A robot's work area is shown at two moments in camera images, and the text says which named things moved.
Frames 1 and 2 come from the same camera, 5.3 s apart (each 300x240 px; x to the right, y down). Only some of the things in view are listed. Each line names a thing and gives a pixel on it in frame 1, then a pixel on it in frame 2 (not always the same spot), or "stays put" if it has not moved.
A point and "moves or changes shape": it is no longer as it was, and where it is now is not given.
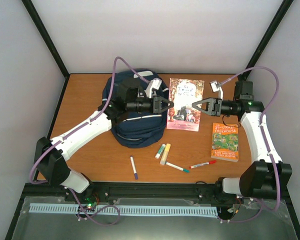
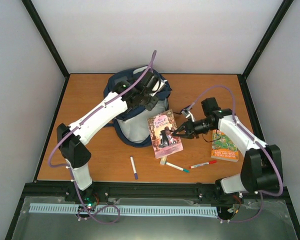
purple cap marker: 134,168 stays put
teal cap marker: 177,167 stays put
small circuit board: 90,203 stays put
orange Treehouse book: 225,142 stays put
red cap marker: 210,162 stays put
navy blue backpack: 140,130 moves or changes shape
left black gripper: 157,108 → 151,106
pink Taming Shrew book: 183,93 → 161,127
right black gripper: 214,106 → 191,131
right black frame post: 267,37 stays put
